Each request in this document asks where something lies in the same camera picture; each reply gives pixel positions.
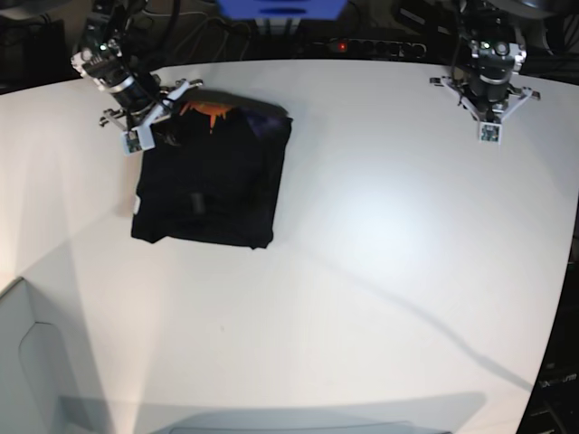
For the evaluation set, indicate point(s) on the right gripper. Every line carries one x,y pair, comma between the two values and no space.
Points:
138,97

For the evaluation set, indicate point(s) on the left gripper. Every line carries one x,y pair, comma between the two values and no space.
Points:
487,94

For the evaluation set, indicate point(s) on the black T-shirt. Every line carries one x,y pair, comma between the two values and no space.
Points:
222,185

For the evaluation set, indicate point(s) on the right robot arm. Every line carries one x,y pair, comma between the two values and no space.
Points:
111,54

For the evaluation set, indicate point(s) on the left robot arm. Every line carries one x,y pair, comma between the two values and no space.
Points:
490,50

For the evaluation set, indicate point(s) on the black power strip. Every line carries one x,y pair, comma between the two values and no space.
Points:
374,49

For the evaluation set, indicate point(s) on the blue plastic bin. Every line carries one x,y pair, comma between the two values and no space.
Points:
270,9

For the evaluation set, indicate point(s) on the black box labelled OpenArm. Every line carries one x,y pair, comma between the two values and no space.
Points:
558,376

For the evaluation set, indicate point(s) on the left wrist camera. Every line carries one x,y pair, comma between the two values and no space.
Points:
489,132

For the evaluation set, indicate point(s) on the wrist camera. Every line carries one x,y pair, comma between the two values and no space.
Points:
135,141
489,132

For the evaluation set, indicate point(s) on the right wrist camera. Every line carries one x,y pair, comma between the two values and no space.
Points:
135,141

